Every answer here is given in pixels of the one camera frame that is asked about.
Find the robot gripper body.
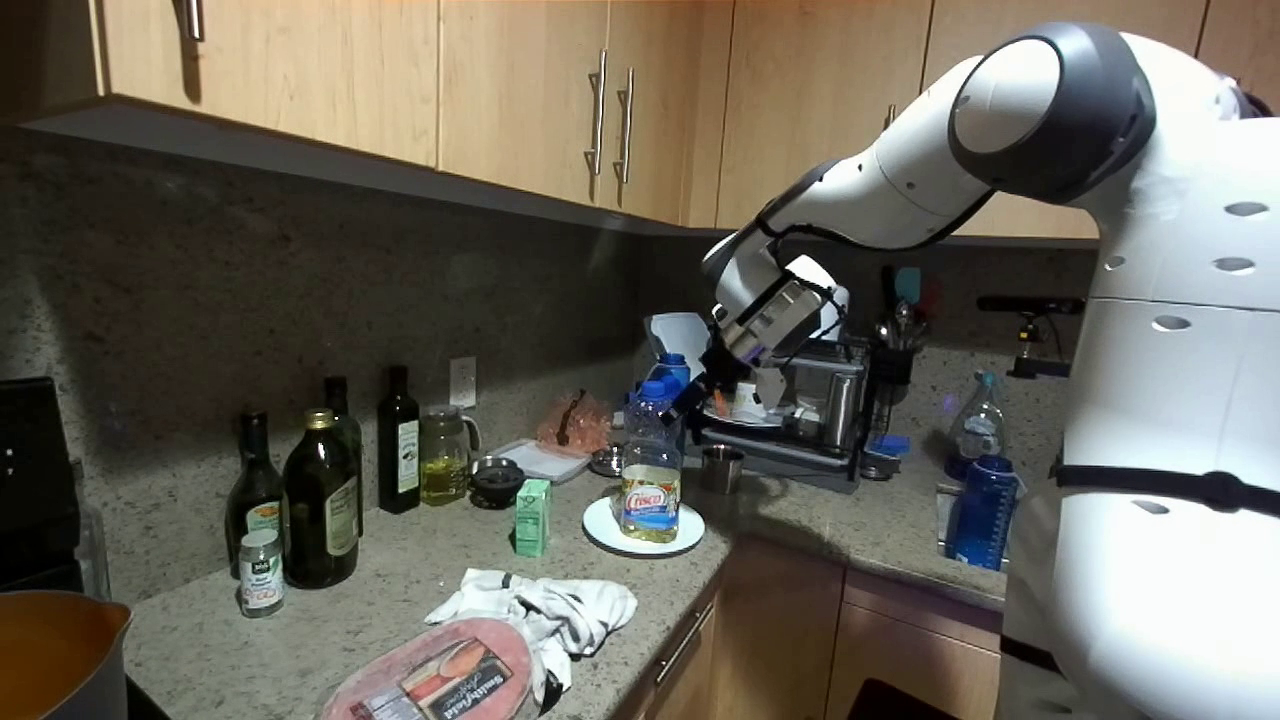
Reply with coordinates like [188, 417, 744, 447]
[701, 315, 782, 392]

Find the plastic oil bottle blue cap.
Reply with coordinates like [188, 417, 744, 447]
[611, 357, 688, 545]

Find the white round plate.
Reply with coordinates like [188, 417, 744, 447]
[580, 490, 709, 559]

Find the glass pitcher with oil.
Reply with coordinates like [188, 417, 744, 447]
[419, 401, 486, 508]

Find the dark blue soap bottle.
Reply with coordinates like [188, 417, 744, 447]
[939, 454, 1026, 576]

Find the dark bottle white label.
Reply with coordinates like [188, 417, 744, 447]
[376, 360, 430, 516]

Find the large olive oil bottle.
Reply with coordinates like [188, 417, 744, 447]
[282, 406, 364, 591]

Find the dark bottle pale label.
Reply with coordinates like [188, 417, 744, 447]
[221, 408, 292, 580]

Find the steel pot orange inside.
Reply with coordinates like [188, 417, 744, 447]
[0, 587, 135, 720]

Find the white plastic jug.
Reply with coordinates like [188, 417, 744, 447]
[647, 307, 718, 370]

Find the white mug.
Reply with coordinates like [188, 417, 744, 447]
[724, 382, 782, 431]

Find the small metal cup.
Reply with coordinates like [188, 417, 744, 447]
[696, 442, 750, 498]

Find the metal dish rack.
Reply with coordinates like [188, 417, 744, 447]
[692, 338, 892, 490]

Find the pink plastic bag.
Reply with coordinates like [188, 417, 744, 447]
[531, 390, 615, 458]

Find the black utensil holder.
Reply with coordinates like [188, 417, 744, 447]
[859, 266, 930, 447]

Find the blue sponge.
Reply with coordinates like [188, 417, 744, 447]
[859, 431, 918, 473]

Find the clear plastic container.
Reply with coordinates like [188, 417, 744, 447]
[498, 435, 594, 490]

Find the small green carton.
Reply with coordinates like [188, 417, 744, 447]
[514, 478, 555, 559]

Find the small black round bowl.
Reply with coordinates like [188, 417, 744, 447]
[468, 454, 529, 511]

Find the white crumpled cloth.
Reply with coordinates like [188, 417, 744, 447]
[424, 566, 639, 700]

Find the wooden base cabinet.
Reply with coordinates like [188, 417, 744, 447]
[703, 532, 1011, 720]
[611, 591, 724, 720]

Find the pink packaged ham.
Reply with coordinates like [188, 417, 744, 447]
[316, 611, 546, 720]

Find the small spice jar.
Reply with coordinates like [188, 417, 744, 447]
[236, 520, 288, 621]

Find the white wall outlet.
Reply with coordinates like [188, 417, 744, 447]
[444, 351, 481, 414]

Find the metal drawer handle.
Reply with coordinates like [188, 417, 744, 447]
[647, 609, 713, 690]

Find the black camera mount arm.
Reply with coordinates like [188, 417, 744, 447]
[978, 292, 1094, 386]

